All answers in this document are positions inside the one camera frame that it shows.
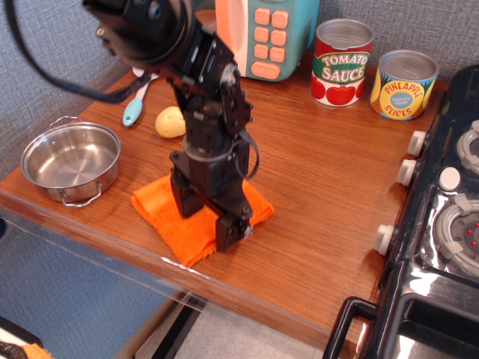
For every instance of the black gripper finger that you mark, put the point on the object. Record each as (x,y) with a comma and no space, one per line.
(184,196)
(229,230)

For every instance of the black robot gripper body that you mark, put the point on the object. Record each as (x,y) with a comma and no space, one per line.
(218,181)

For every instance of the orange cloth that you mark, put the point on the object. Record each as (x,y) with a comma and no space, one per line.
(190,239)

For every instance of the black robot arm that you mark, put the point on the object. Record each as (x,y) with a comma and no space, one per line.
(215,119)

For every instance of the yellow toy potato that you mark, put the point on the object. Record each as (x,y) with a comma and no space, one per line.
(170,123)

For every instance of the stainless steel pot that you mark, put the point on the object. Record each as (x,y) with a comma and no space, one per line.
(73,162)

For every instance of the toy microwave teal and cream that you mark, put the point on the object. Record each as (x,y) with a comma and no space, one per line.
(262,33)

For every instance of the white stove knob lower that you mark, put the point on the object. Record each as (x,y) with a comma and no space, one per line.
(383,238)

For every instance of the white stove knob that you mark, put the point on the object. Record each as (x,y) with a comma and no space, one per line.
(406,172)
(383,238)
(416,143)

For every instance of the tomato sauce can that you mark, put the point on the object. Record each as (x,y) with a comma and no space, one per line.
(341,58)

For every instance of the white stove knob middle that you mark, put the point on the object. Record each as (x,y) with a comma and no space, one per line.
(406,172)

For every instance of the white stove knob upper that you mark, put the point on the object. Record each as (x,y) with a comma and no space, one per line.
(416,143)

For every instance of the pineapple slices can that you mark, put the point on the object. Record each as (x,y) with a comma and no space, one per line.
(403,84)

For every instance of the black toy stove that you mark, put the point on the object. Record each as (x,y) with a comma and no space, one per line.
(428,307)

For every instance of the orange object bottom left corner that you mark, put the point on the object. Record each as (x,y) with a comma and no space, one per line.
(34,351)

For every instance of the white round stove button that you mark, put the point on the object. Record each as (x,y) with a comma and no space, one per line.
(449,179)

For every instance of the grey stove burner lower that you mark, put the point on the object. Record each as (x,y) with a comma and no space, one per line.
(456,232)

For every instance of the grey stove burner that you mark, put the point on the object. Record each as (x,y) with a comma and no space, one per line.
(467,148)
(456,232)

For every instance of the grey stove burner upper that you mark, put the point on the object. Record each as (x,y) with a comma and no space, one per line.
(467,148)

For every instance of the white spoon teal handle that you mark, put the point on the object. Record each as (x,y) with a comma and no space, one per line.
(133,109)

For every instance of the black oven door handle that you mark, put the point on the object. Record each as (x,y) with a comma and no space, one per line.
(351,308)

